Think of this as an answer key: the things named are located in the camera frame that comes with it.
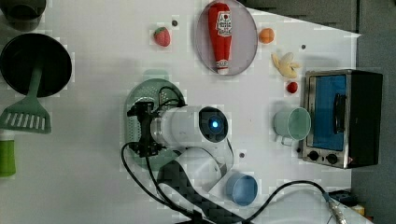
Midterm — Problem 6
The blue plastic cup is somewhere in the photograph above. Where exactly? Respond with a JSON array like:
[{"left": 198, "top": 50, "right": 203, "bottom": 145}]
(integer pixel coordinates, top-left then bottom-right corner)
[{"left": 225, "top": 173, "right": 258, "bottom": 206}]

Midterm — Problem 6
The plush red ketchup bottle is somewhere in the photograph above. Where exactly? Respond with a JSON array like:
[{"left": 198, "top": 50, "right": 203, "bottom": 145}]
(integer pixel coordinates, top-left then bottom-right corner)
[{"left": 208, "top": 2, "right": 233, "bottom": 75}]

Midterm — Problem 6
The toy orange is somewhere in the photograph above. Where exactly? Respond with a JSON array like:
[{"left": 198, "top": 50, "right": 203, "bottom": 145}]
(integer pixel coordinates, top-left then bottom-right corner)
[{"left": 259, "top": 28, "right": 275, "bottom": 44}]

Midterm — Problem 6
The mint green mug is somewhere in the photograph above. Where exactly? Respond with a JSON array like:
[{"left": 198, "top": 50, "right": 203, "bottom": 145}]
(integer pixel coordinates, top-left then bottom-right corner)
[{"left": 274, "top": 107, "right": 311, "bottom": 147}]

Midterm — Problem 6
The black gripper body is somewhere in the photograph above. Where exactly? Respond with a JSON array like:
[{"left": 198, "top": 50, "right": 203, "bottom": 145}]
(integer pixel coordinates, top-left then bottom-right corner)
[{"left": 127, "top": 102, "right": 163, "bottom": 158}]

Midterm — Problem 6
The dark grey cup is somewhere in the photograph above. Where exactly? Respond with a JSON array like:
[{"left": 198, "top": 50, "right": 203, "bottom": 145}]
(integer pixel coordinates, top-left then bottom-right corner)
[{"left": 0, "top": 0, "right": 47, "bottom": 32}]

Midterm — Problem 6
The toy strawberry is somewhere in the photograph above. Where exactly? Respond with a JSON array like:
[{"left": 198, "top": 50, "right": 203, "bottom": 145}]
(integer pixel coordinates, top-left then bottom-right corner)
[{"left": 153, "top": 27, "right": 171, "bottom": 47}]

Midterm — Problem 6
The small red toy tomato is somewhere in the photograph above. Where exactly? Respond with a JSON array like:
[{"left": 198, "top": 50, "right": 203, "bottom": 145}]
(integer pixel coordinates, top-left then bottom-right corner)
[{"left": 287, "top": 82, "right": 298, "bottom": 93}]

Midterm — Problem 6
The green slotted spatula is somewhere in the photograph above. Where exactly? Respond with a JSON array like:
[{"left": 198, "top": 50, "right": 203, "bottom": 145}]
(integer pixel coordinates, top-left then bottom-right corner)
[{"left": 0, "top": 67, "right": 51, "bottom": 134}]

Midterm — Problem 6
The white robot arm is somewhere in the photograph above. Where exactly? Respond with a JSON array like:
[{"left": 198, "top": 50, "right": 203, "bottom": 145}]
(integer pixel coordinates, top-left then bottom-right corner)
[{"left": 126, "top": 100, "right": 275, "bottom": 224}]

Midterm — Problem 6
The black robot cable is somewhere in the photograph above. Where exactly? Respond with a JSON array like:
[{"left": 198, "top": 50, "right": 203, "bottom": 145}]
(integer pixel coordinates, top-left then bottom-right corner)
[{"left": 120, "top": 86, "right": 348, "bottom": 224}]

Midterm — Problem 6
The green white bottle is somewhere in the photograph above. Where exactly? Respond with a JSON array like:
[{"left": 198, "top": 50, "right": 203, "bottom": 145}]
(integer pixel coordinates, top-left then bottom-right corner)
[{"left": 0, "top": 130, "right": 16, "bottom": 177}]

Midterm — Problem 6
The silver black toaster oven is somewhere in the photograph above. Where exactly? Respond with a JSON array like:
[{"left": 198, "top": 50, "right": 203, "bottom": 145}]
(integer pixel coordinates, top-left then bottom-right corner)
[{"left": 302, "top": 69, "right": 383, "bottom": 169}]

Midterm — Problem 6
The toy peeled banana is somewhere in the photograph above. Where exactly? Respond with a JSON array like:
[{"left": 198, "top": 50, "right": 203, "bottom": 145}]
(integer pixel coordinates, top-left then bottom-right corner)
[{"left": 271, "top": 52, "right": 301, "bottom": 78}]

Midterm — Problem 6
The black round pan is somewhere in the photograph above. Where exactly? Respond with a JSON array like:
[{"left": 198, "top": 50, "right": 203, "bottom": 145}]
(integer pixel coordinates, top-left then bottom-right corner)
[{"left": 1, "top": 34, "right": 72, "bottom": 98}]

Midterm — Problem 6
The mint green plastic strainer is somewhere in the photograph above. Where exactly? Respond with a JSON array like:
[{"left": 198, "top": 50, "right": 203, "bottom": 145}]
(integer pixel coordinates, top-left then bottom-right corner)
[{"left": 125, "top": 69, "right": 186, "bottom": 171}]

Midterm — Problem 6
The yellow red clamp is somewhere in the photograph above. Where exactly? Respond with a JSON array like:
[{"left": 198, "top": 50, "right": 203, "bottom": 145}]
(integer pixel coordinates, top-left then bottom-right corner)
[{"left": 351, "top": 204, "right": 374, "bottom": 221}]

